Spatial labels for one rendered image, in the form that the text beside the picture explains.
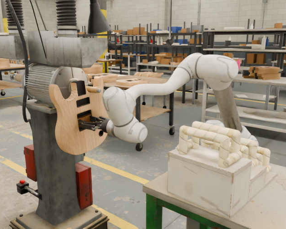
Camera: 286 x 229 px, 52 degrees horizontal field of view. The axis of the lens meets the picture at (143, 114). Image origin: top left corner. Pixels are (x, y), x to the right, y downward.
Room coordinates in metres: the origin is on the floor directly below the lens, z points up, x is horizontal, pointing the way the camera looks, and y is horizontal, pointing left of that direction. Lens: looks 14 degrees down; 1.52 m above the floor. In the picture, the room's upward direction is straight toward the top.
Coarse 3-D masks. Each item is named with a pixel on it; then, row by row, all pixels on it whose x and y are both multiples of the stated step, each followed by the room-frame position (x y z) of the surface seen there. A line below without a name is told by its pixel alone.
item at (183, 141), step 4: (180, 132) 1.03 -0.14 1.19; (180, 136) 1.03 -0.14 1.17; (184, 136) 1.03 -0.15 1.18; (180, 140) 1.03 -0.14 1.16; (184, 140) 1.03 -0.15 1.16; (180, 144) 1.03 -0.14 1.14; (184, 144) 1.03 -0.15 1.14; (180, 148) 1.03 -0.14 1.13; (184, 148) 1.03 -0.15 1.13; (180, 152) 1.03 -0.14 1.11; (184, 152) 1.03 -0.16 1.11
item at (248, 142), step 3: (243, 138) 1.13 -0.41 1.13; (243, 141) 1.12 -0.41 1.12; (246, 141) 1.11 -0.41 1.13; (249, 141) 1.10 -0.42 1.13; (252, 141) 1.10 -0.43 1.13; (255, 141) 1.10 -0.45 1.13; (243, 144) 1.11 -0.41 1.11; (246, 144) 1.11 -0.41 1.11; (249, 144) 1.10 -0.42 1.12; (252, 144) 1.09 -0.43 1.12; (255, 144) 1.09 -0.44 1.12
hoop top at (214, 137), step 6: (186, 126) 1.03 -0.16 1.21; (186, 132) 1.01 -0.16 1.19; (192, 132) 1.00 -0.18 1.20; (198, 132) 0.98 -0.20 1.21; (204, 132) 0.97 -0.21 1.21; (210, 132) 0.96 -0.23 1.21; (204, 138) 0.96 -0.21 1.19; (210, 138) 0.95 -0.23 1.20; (216, 138) 0.93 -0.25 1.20; (222, 138) 0.92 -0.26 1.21; (228, 138) 0.92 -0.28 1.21
